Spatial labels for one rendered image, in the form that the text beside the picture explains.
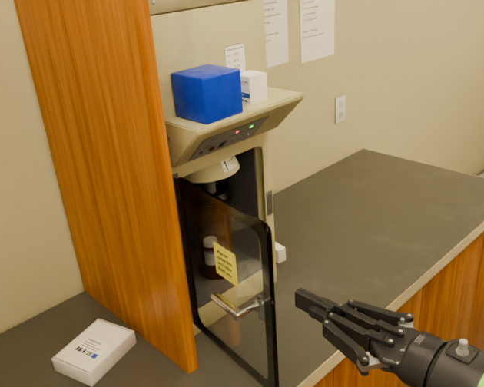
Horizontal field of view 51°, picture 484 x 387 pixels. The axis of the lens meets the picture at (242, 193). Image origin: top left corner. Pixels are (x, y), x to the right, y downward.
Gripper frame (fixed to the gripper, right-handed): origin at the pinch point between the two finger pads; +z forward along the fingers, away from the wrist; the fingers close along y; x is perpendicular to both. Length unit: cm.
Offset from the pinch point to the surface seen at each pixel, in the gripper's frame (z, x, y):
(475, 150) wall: 87, 84, -282
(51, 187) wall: 87, 3, 3
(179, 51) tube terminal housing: 44, -33, -13
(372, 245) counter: 34, 37, -71
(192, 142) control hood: 34.5, -18.0, -6.3
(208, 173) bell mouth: 47, -3, -20
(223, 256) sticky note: 26.2, 3.8, -4.2
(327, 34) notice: 87, -17, -118
